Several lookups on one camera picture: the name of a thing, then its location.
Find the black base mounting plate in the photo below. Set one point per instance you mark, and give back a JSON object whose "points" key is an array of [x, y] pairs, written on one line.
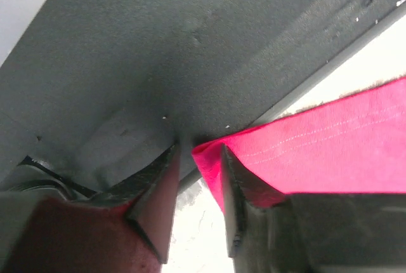
{"points": [[98, 89]]}

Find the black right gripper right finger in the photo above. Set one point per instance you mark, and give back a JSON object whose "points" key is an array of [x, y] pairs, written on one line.
{"points": [[269, 231]]}

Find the red t shirt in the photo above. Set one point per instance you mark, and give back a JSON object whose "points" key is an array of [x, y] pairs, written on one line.
{"points": [[354, 144]]}

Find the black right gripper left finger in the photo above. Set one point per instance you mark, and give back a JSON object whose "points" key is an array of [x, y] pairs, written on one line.
{"points": [[52, 224]]}

